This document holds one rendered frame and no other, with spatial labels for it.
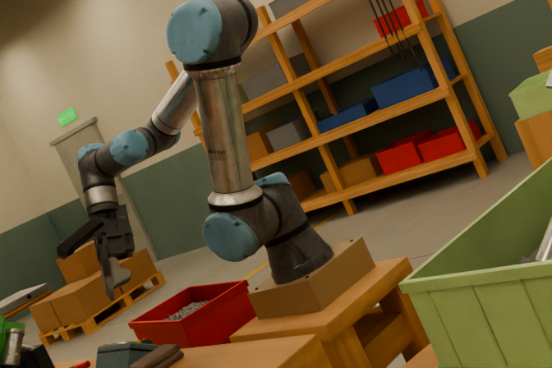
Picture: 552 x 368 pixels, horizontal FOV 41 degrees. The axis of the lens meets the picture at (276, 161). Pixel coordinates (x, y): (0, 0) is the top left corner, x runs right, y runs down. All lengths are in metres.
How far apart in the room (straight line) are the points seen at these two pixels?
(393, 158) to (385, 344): 5.26
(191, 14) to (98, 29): 8.47
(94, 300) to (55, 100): 4.01
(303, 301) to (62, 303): 6.31
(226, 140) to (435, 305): 0.56
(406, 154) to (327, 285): 5.21
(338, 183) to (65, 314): 3.04
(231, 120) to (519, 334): 0.69
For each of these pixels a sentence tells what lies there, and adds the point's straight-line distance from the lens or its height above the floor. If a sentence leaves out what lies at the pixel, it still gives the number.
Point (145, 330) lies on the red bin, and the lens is 2.01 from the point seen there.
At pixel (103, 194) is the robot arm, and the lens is 1.72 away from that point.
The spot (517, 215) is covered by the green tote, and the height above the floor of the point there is 0.92.
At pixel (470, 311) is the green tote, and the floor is 0.90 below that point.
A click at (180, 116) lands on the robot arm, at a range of 1.71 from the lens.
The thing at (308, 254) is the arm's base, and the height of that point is 0.96.
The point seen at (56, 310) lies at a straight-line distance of 7.95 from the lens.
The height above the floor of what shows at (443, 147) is 0.35.
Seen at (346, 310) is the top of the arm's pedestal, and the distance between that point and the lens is 1.56.
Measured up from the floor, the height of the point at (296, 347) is 0.90.
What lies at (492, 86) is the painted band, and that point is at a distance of 6.88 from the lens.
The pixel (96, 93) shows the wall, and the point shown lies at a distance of 10.23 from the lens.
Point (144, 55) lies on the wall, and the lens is 9.34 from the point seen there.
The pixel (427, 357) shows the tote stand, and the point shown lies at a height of 0.79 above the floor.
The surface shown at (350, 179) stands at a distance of 7.24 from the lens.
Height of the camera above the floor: 1.29
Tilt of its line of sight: 4 degrees down
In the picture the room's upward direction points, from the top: 25 degrees counter-clockwise
